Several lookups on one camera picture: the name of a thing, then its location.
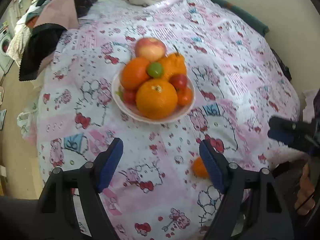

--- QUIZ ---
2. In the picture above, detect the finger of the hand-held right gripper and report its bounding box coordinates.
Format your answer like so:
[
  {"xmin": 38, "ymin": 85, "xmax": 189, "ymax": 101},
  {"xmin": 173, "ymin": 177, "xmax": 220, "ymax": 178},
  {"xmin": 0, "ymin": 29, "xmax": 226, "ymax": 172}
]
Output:
[
  {"xmin": 269, "ymin": 116, "xmax": 320, "ymax": 133},
  {"xmin": 267, "ymin": 129, "xmax": 320, "ymax": 152}
]

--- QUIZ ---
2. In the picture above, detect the pale pink cloth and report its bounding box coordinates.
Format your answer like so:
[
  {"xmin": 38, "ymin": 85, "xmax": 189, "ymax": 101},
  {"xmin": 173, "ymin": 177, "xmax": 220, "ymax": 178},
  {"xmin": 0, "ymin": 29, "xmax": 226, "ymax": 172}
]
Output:
[{"xmin": 265, "ymin": 144, "xmax": 310, "ymax": 165}]

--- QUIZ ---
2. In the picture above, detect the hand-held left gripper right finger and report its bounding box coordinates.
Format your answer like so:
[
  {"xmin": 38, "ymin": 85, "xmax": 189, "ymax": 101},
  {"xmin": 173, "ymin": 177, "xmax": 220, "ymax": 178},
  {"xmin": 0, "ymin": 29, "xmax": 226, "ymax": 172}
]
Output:
[{"xmin": 199, "ymin": 139, "xmax": 294, "ymax": 240}]

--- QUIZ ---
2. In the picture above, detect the person's right hand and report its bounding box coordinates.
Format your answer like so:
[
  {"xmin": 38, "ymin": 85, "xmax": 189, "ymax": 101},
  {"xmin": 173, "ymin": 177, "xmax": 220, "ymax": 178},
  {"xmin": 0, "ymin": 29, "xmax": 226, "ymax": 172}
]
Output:
[{"xmin": 295, "ymin": 165, "xmax": 317, "ymax": 216}]

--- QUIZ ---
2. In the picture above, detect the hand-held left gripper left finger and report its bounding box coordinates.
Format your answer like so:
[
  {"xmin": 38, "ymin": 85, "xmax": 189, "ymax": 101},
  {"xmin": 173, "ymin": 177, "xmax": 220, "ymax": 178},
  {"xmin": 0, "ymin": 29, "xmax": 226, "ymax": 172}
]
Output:
[{"xmin": 37, "ymin": 137, "xmax": 124, "ymax": 240}]

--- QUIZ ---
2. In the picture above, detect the pear-shaped orange with stem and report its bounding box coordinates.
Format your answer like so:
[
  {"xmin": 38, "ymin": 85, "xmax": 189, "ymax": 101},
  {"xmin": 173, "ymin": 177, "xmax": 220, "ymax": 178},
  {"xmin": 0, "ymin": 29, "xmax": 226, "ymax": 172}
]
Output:
[{"xmin": 157, "ymin": 45, "xmax": 187, "ymax": 82}]

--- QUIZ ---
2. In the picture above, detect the white floral bag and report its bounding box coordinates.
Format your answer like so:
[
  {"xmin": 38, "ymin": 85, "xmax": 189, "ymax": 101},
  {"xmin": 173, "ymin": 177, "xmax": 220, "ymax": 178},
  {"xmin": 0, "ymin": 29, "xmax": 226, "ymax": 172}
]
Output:
[{"xmin": 17, "ymin": 102, "xmax": 39, "ymax": 143}]

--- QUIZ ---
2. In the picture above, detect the large round orange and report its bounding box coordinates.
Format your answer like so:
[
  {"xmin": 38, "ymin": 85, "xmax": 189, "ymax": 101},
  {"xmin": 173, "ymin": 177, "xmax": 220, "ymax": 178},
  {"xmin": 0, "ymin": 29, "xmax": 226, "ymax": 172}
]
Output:
[{"xmin": 136, "ymin": 78, "xmax": 178, "ymax": 120}]

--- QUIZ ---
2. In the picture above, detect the orange cherry tomato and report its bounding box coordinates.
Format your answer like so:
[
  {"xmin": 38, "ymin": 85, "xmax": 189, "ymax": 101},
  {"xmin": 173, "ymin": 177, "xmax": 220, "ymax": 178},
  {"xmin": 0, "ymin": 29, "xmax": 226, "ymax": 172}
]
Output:
[
  {"xmin": 177, "ymin": 86, "xmax": 193, "ymax": 106},
  {"xmin": 191, "ymin": 156, "xmax": 210, "ymax": 179}
]

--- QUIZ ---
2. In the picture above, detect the floral cloth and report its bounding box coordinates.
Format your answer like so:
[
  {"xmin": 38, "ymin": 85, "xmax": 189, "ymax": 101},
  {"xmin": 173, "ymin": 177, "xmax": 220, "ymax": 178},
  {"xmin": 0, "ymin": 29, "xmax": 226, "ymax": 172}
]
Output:
[{"xmin": 6, "ymin": 24, "xmax": 34, "ymax": 67}]

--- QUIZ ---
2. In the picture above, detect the white washing machine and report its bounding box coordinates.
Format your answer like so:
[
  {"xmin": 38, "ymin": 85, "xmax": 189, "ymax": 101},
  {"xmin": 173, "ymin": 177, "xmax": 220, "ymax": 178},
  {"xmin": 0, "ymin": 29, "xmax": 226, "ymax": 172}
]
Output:
[{"xmin": 0, "ymin": 21, "xmax": 15, "ymax": 74}]

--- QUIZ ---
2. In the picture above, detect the black cloth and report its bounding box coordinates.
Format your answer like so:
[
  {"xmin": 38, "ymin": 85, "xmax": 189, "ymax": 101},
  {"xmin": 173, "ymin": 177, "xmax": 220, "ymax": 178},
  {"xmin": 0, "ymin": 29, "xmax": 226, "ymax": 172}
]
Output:
[{"xmin": 19, "ymin": 24, "xmax": 67, "ymax": 82}]

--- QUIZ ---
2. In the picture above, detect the dark green mat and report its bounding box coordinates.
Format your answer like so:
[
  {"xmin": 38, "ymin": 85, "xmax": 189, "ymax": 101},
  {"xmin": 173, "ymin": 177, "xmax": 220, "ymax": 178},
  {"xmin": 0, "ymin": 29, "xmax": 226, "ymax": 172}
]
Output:
[{"xmin": 205, "ymin": 0, "xmax": 270, "ymax": 37}]

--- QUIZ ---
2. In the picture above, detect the pink cartoon-print tablecloth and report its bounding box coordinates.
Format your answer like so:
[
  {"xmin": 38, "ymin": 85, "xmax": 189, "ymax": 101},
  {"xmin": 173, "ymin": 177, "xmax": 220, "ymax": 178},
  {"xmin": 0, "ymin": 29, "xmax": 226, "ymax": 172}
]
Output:
[{"xmin": 35, "ymin": 0, "xmax": 302, "ymax": 240}]

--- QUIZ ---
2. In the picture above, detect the red cherry tomato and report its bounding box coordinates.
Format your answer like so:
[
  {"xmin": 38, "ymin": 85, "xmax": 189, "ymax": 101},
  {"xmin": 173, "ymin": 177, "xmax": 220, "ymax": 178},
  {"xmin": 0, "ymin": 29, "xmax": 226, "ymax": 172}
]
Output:
[
  {"xmin": 169, "ymin": 74, "xmax": 188, "ymax": 90},
  {"xmin": 122, "ymin": 89, "xmax": 137, "ymax": 105}
]

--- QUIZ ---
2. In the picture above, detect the pink strawberry-print plate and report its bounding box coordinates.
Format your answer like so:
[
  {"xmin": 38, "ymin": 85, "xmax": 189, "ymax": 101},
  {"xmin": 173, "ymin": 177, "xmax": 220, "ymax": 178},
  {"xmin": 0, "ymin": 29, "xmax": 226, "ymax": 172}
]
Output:
[{"xmin": 111, "ymin": 69, "xmax": 195, "ymax": 124}]

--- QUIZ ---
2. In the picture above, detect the red apple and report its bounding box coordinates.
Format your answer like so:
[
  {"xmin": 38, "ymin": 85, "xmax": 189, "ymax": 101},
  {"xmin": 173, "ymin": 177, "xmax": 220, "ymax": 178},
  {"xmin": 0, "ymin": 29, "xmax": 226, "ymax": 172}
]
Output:
[{"xmin": 135, "ymin": 37, "xmax": 167, "ymax": 62}]

